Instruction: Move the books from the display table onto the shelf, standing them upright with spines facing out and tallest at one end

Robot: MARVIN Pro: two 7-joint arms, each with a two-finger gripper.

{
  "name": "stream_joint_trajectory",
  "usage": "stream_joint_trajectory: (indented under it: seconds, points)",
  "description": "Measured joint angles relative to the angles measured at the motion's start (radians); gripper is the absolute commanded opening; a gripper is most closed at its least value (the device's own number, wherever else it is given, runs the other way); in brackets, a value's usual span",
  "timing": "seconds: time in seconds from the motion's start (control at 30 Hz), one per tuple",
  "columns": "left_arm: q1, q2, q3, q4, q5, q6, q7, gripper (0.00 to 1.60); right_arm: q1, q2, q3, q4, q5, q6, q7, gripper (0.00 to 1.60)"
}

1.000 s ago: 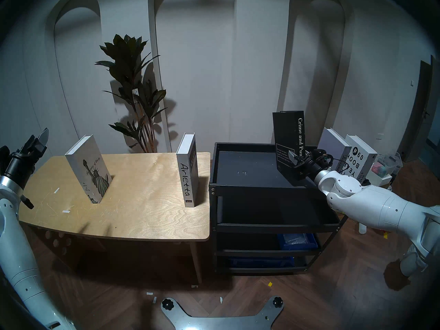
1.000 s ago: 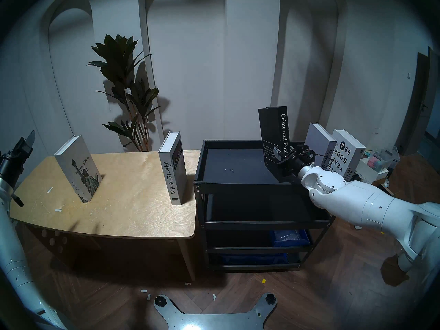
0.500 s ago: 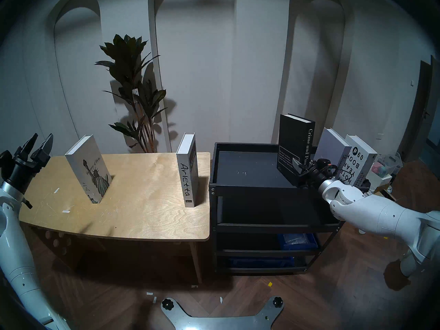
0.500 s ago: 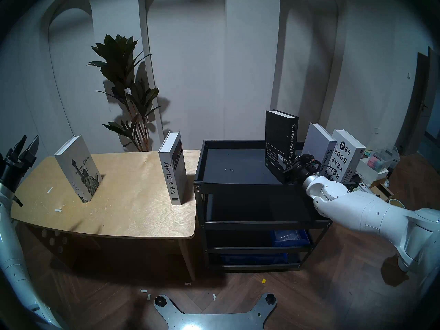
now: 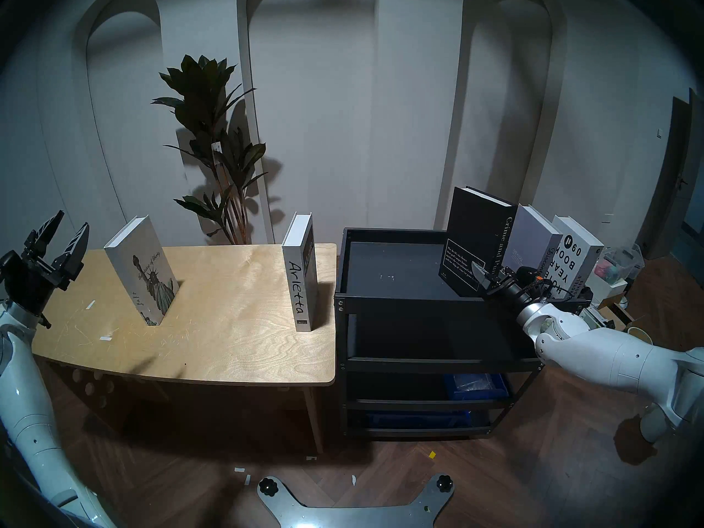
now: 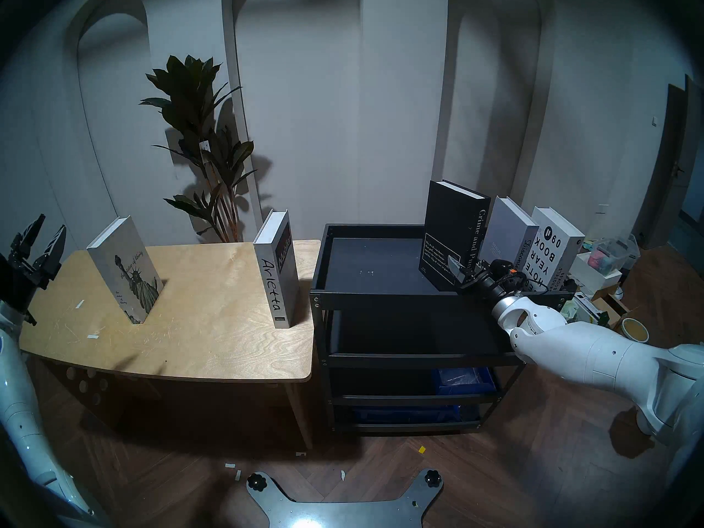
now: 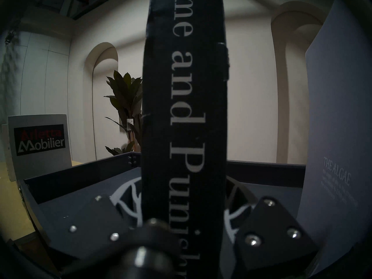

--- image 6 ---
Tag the light wooden display table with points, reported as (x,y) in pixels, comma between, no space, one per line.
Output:
(220,334)

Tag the green and white carton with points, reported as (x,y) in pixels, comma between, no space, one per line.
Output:
(588,307)

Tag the grey Discontent book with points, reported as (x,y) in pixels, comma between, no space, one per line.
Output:
(511,230)

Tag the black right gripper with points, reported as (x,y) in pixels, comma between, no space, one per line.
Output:
(487,285)

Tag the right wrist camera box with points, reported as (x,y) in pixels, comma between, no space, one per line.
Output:
(501,267)

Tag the blue plastic bin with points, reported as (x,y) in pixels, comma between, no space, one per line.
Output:
(407,414)
(465,381)

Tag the brown cardboard box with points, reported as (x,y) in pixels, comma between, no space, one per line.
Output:
(613,307)

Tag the grey metal robot base plate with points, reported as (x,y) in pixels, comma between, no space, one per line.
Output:
(341,516)

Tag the dark green potted plant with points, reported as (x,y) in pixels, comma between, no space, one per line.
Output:
(190,92)

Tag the white cardboard box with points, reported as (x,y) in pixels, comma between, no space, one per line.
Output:
(591,276)

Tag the black base knob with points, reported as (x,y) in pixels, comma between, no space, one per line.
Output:
(256,482)
(432,478)

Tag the grey Statue of Liberty book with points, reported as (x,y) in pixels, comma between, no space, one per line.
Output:
(126,268)

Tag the white Arletta book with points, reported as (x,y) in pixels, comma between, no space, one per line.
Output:
(275,279)

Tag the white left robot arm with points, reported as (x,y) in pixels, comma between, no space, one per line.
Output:
(25,422)

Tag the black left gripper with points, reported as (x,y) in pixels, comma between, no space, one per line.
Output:
(19,282)

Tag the clear plastic storage box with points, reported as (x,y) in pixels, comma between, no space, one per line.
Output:
(613,254)

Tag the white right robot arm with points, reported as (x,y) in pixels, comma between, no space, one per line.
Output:
(605,351)

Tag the black Crime and Punishment book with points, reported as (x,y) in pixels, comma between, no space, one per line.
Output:
(445,224)

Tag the white Design Hotels yearbook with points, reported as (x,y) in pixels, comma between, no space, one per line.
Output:
(558,241)

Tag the beige paper bucket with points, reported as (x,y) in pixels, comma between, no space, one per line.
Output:
(635,329)

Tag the black metal shelf cart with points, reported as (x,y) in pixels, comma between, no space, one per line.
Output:
(374,279)

